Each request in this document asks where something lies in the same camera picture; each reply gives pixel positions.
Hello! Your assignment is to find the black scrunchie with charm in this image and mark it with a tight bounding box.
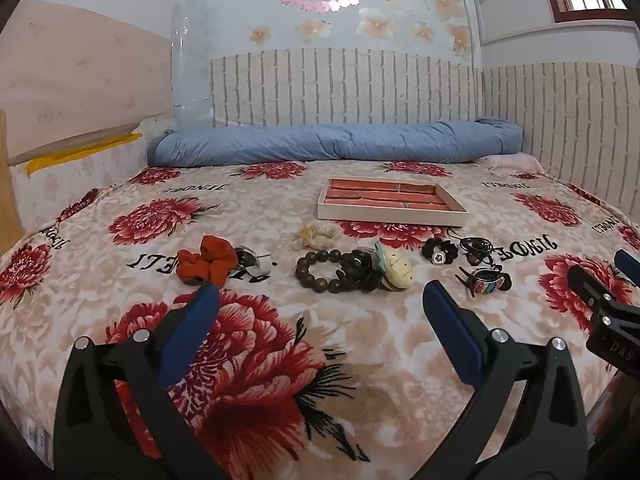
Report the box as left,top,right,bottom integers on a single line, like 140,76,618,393
421,237,459,266

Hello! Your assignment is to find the yellow pineapple plush hair clip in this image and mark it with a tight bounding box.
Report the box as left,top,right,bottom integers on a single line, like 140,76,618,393
374,242,414,292

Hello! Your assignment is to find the orange fabric scrunchie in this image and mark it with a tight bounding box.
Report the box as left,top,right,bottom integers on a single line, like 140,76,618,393
176,235,239,288

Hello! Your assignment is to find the black claw hair clip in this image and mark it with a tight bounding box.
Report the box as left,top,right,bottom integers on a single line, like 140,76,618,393
336,249,383,292

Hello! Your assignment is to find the brown wooden bead bracelet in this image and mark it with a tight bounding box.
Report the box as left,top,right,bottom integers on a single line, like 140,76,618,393
294,248,352,295

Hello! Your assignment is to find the cream fabric scrunchie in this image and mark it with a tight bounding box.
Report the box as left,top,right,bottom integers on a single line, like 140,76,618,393
292,222,341,250

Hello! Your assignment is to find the pink pillow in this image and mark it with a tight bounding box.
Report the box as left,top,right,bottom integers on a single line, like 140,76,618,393
476,152,546,176

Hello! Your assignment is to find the white brick-pattern headboard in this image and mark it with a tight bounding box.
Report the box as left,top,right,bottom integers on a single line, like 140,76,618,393
209,48,639,217

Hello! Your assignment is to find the rolled blue quilt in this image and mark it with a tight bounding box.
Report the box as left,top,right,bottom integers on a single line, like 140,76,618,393
148,118,523,168

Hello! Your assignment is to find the floral red beige blanket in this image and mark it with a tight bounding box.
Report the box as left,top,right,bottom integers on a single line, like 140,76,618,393
1,160,639,479

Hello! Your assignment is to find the brick-lined white tray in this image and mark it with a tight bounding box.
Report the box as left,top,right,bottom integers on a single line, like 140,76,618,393
317,177,469,228

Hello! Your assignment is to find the beige wooden side panel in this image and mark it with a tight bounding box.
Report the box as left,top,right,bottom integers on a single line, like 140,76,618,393
1,0,172,157

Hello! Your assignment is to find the clear plastic wrapped roll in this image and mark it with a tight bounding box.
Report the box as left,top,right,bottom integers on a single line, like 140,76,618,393
170,0,213,130

